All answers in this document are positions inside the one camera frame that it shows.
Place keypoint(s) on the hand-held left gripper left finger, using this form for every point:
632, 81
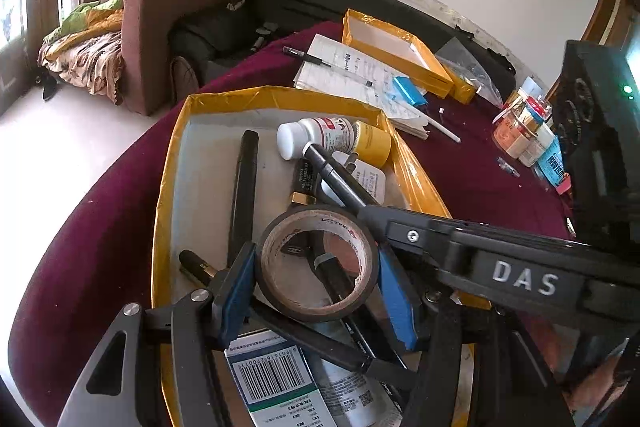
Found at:
235, 297

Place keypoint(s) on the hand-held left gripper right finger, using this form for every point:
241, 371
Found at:
397, 307

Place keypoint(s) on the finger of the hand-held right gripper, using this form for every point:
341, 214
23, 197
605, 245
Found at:
405, 234

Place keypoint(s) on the black tape roll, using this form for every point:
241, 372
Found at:
310, 223

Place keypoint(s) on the yellow taped cardboard box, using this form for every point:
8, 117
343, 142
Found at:
210, 167

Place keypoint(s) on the person's right hand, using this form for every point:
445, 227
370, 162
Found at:
595, 387

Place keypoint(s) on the black pen with gold band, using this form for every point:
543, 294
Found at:
197, 267
302, 179

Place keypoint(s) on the black pen with silver clip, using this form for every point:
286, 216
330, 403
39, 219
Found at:
335, 277

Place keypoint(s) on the barcode medicine box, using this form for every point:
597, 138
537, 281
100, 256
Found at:
270, 372

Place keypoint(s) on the black marker pen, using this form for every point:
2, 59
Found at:
325, 347
243, 192

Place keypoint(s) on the yellow cap bottle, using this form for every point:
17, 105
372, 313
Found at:
372, 142

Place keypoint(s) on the clear blue lighter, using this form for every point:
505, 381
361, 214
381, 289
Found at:
507, 167

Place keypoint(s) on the white plastic tub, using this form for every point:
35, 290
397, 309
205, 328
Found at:
535, 147

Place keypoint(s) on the small blue block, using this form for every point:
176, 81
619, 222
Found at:
409, 89

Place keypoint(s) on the orange jar with sticks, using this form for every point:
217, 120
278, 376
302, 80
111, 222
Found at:
510, 132

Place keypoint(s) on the stack of white papers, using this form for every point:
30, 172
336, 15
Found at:
350, 72

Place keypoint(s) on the clear bottle red label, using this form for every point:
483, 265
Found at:
535, 107

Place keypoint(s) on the yellow taped box lid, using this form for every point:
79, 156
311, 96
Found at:
395, 52

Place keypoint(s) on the clear plastic bag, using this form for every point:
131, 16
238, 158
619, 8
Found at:
467, 57

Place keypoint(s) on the black pen with white clip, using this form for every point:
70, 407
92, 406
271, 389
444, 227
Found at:
305, 56

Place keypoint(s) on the black bag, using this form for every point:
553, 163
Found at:
215, 32

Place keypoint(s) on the wooden cabinet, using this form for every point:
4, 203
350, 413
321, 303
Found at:
607, 14

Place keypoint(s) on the black shoe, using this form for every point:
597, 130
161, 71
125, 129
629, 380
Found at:
48, 87

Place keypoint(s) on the colourful cloth pile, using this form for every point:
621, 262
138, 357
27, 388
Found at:
80, 52

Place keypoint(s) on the maroon armchair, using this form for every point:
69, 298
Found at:
170, 7

